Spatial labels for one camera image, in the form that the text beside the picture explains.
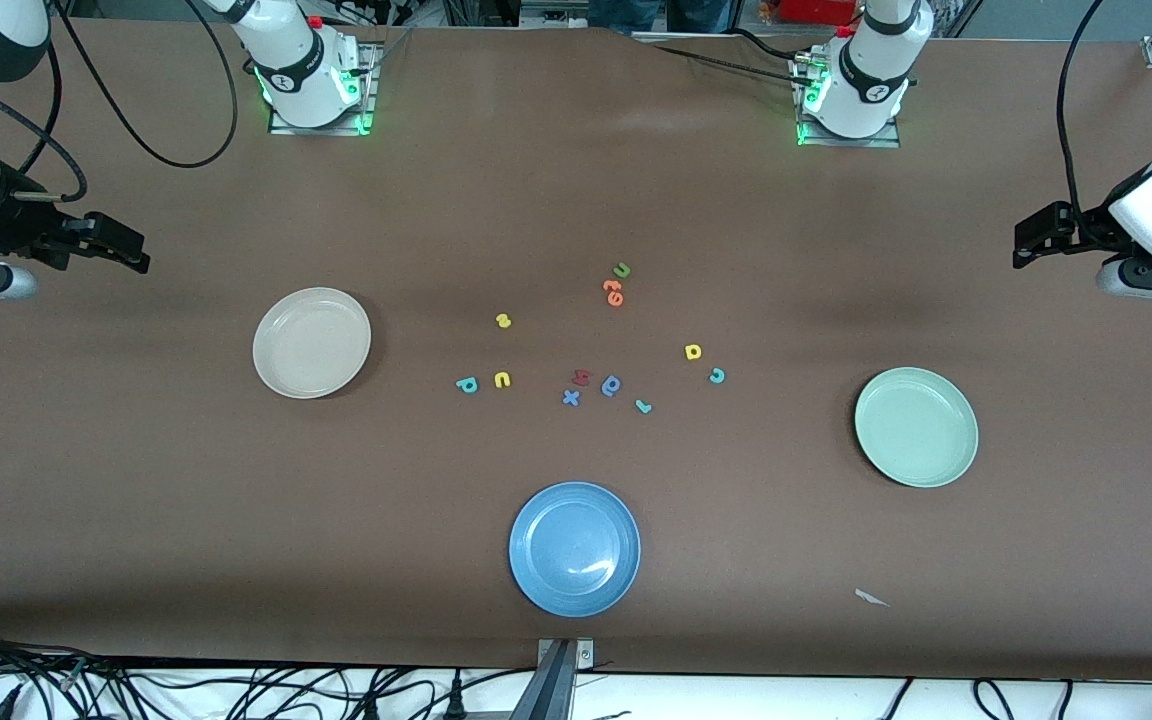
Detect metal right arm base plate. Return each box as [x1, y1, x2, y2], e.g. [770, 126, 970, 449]
[269, 38, 384, 137]

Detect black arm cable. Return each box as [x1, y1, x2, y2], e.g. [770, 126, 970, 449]
[0, 0, 239, 201]
[1056, 0, 1109, 251]

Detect brown table cover sheet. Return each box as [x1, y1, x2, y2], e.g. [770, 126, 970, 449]
[0, 15, 1152, 683]

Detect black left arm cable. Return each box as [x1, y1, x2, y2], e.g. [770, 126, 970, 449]
[1056, 0, 1109, 251]

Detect metal table bracket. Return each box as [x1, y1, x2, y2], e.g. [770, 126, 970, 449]
[511, 638, 596, 720]

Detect person in blue jeans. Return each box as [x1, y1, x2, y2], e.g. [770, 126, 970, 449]
[586, 0, 729, 34]

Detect green round plate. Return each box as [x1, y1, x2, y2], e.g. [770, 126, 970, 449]
[854, 367, 980, 489]

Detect blue round plate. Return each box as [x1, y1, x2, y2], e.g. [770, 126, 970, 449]
[509, 482, 642, 618]

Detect beige round plate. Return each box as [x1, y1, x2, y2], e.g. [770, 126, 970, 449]
[252, 287, 373, 400]

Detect red box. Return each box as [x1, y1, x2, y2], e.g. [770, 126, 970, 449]
[779, 0, 859, 26]

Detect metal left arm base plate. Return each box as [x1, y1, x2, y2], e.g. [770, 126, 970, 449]
[794, 55, 902, 149]

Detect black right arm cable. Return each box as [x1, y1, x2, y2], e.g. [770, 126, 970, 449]
[0, 0, 239, 201]

